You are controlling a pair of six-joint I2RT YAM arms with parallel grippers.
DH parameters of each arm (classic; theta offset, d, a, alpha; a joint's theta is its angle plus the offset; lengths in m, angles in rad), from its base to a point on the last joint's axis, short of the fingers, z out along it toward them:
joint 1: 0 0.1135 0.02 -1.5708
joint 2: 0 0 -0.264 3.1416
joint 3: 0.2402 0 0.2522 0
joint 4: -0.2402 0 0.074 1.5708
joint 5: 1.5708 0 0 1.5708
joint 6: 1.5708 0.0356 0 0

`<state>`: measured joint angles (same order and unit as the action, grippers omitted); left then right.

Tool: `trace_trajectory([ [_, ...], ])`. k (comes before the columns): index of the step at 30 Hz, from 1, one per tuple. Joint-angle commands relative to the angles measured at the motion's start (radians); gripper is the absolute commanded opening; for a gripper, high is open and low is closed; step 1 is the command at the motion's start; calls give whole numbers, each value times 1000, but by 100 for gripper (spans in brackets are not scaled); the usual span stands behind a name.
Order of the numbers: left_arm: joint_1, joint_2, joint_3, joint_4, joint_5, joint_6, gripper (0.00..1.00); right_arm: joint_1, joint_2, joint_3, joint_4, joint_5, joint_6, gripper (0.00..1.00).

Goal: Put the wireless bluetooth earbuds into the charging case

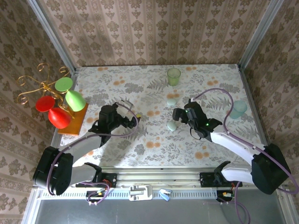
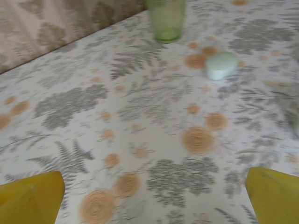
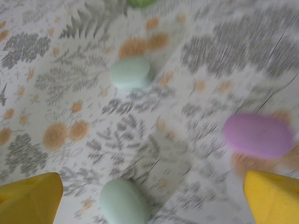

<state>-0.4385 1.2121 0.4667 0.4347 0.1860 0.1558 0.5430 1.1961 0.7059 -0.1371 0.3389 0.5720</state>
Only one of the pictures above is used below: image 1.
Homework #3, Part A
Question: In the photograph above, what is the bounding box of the orange wooden base board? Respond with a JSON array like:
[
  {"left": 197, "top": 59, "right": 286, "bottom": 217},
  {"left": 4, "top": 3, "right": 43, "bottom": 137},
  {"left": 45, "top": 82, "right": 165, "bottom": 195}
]
[{"left": 57, "top": 102, "right": 89, "bottom": 136}]

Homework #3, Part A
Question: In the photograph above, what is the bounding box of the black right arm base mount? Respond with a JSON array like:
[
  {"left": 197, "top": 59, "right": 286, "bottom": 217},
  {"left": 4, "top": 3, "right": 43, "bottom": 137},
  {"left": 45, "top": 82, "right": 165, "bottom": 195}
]
[{"left": 199, "top": 172, "right": 221, "bottom": 187}]

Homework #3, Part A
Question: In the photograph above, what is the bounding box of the green plastic goblet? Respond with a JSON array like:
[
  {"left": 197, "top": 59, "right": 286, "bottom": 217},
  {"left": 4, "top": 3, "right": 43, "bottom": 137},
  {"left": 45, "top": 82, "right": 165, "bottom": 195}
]
[{"left": 55, "top": 77, "right": 85, "bottom": 112}]

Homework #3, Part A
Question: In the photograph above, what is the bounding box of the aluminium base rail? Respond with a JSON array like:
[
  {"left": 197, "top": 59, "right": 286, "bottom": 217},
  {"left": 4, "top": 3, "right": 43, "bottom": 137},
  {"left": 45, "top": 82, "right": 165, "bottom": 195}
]
[{"left": 100, "top": 166, "right": 204, "bottom": 187}]

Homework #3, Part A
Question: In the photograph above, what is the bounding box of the green translucent plastic cup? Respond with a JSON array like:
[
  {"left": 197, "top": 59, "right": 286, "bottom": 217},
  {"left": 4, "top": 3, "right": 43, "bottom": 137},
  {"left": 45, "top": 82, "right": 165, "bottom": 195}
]
[{"left": 167, "top": 68, "right": 182, "bottom": 87}]

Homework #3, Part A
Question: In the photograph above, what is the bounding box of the blue translucent plastic cup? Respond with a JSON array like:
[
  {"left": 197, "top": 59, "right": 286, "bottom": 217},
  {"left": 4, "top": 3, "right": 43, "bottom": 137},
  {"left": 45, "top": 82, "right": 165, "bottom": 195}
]
[{"left": 229, "top": 100, "right": 248, "bottom": 119}]

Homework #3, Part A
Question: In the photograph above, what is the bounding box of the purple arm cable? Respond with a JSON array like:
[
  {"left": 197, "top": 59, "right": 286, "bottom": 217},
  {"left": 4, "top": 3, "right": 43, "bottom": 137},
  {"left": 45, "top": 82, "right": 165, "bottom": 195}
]
[
  {"left": 46, "top": 100, "right": 141, "bottom": 206},
  {"left": 191, "top": 88, "right": 293, "bottom": 224}
]

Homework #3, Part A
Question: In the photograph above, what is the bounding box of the gold wire goblet rack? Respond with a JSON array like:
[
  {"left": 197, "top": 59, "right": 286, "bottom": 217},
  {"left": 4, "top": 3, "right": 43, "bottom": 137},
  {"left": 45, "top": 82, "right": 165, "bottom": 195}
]
[{"left": 16, "top": 63, "right": 76, "bottom": 119}]

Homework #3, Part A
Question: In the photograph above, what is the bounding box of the white slotted cable duct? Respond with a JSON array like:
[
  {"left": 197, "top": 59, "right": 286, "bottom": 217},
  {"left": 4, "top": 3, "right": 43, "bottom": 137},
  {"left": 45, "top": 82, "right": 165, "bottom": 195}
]
[{"left": 38, "top": 186, "right": 219, "bottom": 199}]

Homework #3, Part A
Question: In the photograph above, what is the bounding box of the aluminium frame post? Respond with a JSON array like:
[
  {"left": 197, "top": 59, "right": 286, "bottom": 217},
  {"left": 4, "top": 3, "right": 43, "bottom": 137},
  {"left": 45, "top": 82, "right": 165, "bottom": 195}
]
[
  {"left": 27, "top": 0, "right": 77, "bottom": 73},
  {"left": 238, "top": 0, "right": 285, "bottom": 69}
]

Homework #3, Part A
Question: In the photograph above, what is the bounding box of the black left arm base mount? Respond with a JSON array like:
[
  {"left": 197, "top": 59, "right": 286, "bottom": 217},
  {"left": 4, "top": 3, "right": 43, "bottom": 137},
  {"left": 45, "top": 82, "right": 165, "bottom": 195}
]
[{"left": 76, "top": 173, "right": 117, "bottom": 188}]

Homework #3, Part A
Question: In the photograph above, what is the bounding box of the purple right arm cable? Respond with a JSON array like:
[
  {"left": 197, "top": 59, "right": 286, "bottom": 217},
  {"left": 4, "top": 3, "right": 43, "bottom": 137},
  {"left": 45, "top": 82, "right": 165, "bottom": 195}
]
[{"left": 191, "top": 88, "right": 293, "bottom": 224}]

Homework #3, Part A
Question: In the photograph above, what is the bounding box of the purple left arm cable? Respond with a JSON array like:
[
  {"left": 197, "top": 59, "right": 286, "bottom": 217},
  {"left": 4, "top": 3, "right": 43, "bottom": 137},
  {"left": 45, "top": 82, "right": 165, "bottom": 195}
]
[{"left": 46, "top": 100, "right": 141, "bottom": 206}]

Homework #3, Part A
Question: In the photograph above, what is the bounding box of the white plastic bracket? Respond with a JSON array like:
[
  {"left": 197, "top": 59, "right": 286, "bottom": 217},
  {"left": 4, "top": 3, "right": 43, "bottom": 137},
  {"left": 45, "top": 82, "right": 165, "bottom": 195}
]
[{"left": 128, "top": 184, "right": 154, "bottom": 201}]

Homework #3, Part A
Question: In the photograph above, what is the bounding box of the black yellow power connector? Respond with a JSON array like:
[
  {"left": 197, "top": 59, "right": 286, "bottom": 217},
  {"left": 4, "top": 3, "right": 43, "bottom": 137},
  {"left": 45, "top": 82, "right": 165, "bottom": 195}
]
[
  {"left": 85, "top": 190, "right": 108, "bottom": 203},
  {"left": 216, "top": 190, "right": 236, "bottom": 203}
]

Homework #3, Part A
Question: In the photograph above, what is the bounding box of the red plastic goblet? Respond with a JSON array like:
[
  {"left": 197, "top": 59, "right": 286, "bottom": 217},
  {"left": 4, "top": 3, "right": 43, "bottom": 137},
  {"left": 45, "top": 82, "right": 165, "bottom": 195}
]
[{"left": 35, "top": 95, "right": 71, "bottom": 129}]

